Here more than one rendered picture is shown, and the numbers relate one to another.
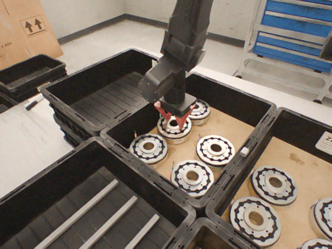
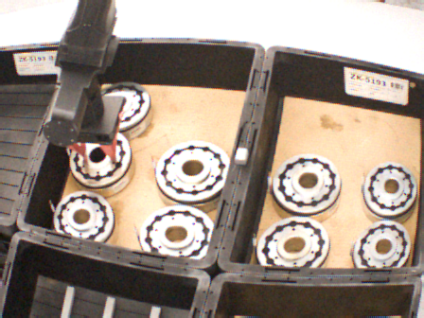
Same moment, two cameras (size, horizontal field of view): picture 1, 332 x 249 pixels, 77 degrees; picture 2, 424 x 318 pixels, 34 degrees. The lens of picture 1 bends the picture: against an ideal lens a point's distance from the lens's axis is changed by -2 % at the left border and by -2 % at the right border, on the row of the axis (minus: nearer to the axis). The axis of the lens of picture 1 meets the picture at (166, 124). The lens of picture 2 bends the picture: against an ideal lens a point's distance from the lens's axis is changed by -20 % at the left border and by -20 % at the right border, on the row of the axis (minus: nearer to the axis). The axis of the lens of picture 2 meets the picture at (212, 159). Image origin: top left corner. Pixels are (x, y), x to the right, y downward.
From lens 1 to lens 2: 58 cm
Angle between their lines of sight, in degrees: 17
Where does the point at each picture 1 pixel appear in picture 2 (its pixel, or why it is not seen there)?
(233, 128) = (209, 111)
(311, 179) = (357, 149)
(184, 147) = (135, 192)
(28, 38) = not seen: outside the picture
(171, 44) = (72, 54)
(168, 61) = (72, 75)
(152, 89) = (65, 128)
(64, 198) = not seen: outside the picture
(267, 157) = (289, 142)
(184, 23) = (88, 31)
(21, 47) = not seen: outside the picture
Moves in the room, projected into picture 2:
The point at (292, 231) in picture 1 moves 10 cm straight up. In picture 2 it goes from (346, 235) to (352, 193)
